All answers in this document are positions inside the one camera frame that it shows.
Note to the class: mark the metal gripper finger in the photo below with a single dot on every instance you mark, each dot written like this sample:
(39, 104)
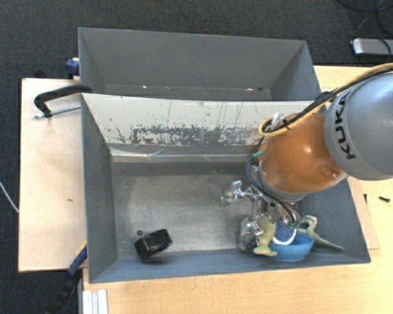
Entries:
(237, 192)
(249, 232)

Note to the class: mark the yellow-green toy animal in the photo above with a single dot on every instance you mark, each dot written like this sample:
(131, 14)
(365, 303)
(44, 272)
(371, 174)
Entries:
(266, 235)

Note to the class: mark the blue and white oval sponge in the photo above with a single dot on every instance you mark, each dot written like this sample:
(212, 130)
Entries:
(284, 232)

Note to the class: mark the blue bowl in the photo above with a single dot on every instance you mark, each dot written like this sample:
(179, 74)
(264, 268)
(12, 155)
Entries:
(291, 252)

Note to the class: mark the grey metal bin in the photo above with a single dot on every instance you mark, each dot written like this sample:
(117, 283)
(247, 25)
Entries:
(183, 188)

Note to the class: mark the green toy dinosaur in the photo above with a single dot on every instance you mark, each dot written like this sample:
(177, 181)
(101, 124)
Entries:
(317, 237)

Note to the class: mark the black tape roll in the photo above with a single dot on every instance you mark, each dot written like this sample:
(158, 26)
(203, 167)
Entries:
(152, 242)

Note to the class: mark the small black screw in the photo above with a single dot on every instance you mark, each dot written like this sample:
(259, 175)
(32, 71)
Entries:
(384, 199)

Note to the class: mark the pale wood board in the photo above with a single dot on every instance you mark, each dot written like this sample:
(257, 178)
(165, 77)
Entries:
(49, 175)

